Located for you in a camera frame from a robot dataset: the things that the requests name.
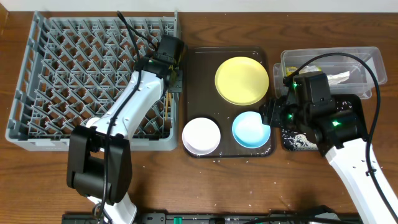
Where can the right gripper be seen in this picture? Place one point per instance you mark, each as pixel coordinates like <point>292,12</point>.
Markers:
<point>272,117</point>

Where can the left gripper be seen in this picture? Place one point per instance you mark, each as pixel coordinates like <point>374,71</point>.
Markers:
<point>178,77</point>

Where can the light blue bowl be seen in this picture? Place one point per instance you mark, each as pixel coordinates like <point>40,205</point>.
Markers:
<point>249,131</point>

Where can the yellow round plate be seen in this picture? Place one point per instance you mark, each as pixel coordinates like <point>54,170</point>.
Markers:
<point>241,81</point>

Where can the white small bowl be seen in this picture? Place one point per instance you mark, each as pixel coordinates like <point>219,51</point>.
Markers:
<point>201,136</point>

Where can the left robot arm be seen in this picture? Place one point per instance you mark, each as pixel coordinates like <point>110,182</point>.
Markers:
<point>99,156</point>

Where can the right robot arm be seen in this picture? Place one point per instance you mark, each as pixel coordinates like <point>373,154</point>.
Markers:
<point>309,98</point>

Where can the black food waste tray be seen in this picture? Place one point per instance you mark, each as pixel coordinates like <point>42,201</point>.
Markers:
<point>344,124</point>

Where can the clear plastic waste bin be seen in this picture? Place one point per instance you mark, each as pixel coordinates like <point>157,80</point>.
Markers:
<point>359,83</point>

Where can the grey dishwasher rack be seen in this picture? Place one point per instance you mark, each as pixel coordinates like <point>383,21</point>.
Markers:
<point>73,69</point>

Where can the dark brown serving tray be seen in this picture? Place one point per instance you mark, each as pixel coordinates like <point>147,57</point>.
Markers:
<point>203,100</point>

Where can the pile of rice and nuts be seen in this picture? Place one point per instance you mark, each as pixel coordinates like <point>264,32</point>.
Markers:
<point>298,142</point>

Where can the yellow snack wrapper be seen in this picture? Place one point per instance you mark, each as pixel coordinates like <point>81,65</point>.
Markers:
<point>291,70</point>

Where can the crumpled white paper napkin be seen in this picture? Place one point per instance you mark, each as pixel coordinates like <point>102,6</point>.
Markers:
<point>338,78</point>

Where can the black rail at table edge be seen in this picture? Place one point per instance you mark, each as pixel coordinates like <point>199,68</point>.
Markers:
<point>276,216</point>

